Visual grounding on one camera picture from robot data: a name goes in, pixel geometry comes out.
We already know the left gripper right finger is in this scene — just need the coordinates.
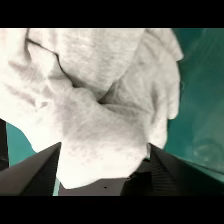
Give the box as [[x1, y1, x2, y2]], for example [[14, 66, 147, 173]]
[[120, 143, 224, 197]]

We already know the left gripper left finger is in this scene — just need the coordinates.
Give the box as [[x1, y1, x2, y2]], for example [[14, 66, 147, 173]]
[[0, 142, 63, 197]]

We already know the light grey garment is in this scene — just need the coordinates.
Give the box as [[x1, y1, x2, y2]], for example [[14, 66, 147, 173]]
[[0, 28, 185, 190]]

